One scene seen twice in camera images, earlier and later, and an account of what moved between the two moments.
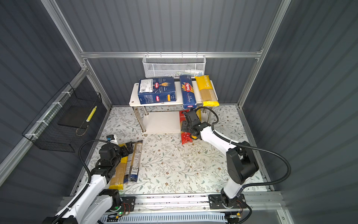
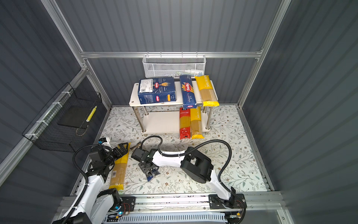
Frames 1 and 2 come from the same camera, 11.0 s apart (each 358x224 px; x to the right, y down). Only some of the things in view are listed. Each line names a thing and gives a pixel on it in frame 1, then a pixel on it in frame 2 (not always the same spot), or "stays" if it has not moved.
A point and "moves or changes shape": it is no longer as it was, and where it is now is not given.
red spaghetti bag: x=186 y=137 moves or changes shape
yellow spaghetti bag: x=117 y=179 stays
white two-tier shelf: x=166 y=122 stays
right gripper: x=184 y=125 → x=142 y=168
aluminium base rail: x=264 y=206 stays
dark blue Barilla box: x=156 y=90 stays
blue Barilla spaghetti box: x=188 y=96 stays
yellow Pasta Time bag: x=207 y=94 stays
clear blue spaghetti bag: x=133 y=163 → x=151 y=173
